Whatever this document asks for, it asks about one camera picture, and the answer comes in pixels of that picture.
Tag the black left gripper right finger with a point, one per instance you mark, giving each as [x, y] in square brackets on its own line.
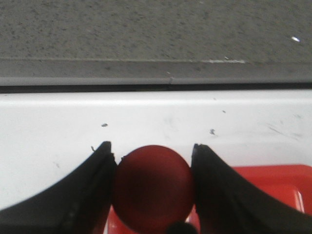
[227, 203]

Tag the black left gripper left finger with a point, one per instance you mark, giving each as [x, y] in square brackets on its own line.
[77, 204]

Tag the red mushroom push button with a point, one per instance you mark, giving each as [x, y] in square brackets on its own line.
[153, 188]

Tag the red plastic tray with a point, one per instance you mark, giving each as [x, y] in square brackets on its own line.
[290, 184]

